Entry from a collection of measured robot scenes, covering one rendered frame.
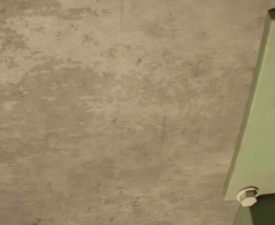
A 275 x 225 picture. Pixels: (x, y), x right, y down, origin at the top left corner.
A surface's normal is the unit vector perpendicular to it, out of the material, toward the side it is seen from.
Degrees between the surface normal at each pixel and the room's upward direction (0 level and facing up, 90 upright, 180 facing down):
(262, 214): 90
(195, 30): 0
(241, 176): 0
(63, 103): 0
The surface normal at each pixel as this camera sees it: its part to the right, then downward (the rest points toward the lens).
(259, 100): 0.10, 0.73
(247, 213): -0.99, 0.04
